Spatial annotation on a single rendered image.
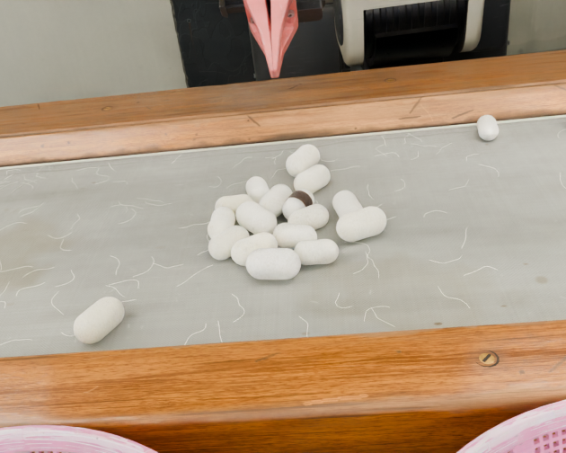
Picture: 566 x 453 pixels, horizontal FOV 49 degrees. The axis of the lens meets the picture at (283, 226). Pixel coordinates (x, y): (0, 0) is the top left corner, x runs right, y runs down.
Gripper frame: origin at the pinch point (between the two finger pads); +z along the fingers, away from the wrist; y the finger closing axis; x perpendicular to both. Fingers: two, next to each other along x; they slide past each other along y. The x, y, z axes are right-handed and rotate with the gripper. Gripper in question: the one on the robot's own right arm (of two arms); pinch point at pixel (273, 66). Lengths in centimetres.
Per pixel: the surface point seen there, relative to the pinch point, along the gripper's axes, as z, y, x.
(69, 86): -97, -94, 163
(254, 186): 12.4, -1.8, -2.7
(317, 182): 12.2, 3.2, -1.9
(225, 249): 18.7, -3.5, -7.5
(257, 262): 20.3, -1.0, -9.6
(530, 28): -109, 88, 171
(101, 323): 24.1, -10.5, -12.4
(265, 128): 3.2, -1.6, 6.1
